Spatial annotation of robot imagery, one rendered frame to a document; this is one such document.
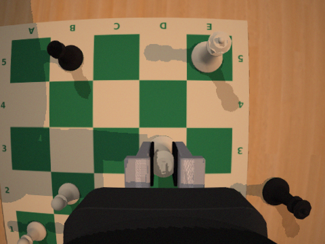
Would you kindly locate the black chess piece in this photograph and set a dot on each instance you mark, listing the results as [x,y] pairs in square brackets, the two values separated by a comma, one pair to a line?
[69,57]
[276,192]

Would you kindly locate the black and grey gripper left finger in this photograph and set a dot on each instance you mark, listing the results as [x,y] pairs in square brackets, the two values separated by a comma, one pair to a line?
[139,169]

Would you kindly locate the green and cream chessboard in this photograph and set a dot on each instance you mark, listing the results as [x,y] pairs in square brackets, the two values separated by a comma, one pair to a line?
[136,82]

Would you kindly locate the white pawn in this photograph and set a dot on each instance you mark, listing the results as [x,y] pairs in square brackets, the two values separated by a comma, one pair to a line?
[68,194]
[35,231]

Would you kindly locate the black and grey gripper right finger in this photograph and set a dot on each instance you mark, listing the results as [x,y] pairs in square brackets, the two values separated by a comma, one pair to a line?
[188,170]

